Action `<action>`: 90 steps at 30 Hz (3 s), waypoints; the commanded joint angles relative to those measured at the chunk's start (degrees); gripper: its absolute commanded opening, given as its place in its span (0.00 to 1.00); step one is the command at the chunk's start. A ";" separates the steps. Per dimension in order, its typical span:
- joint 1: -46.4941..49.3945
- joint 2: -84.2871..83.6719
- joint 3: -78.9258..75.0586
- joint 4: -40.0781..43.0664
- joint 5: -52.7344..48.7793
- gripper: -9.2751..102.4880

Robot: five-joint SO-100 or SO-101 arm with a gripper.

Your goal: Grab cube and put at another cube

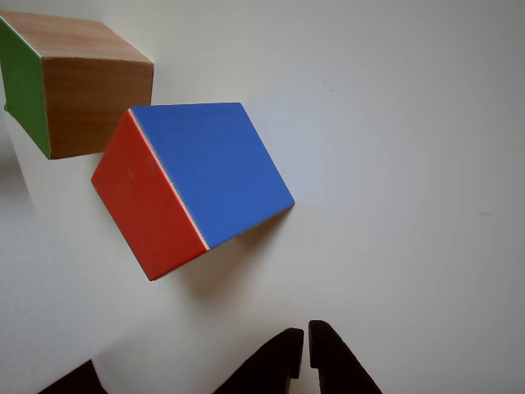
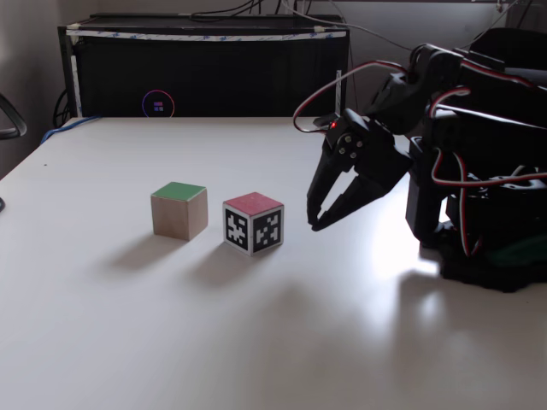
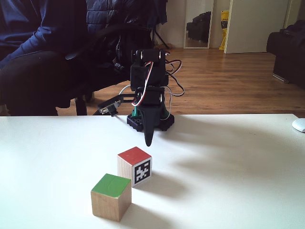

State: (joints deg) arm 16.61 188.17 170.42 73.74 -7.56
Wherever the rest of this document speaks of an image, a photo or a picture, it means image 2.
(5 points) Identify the green-topped wooden cube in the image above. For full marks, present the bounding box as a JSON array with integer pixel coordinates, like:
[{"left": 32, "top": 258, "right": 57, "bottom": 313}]
[{"left": 150, "top": 181, "right": 209, "bottom": 242}]

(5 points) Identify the red cube with marker tags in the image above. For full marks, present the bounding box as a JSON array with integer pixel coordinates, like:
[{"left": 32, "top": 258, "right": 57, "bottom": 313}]
[{"left": 221, "top": 191, "right": 285, "bottom": 258}]

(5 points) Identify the black computer case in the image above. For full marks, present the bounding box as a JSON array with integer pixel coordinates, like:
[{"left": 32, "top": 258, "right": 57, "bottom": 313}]
[{"left": 57, "top": 13, "right": 351, "bottom": 120}]

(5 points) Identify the black chair armrest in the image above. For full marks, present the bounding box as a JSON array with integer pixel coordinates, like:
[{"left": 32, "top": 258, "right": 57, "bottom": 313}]
[{"left": 0, "top": 91, "right": 28, "bottom": 141}]

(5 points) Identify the red white black servo cable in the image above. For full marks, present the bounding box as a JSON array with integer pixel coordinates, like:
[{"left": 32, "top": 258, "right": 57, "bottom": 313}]
[
  {"left": 292, "top": 61, "right": 414, "bottom": 134},
  {"left": 429, "top": 87, "right": 486, "bottom": 258}
]

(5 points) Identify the grey cable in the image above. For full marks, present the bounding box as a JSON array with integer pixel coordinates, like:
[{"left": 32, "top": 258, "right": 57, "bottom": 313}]
[{"left": 294, "top": 0, "right": 409, "bottom": 69}]

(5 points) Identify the blue cable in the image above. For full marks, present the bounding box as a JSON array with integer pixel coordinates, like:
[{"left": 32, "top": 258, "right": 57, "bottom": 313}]
[{"left": 41, "top": 114, "right": 103, "bottom": 144}]

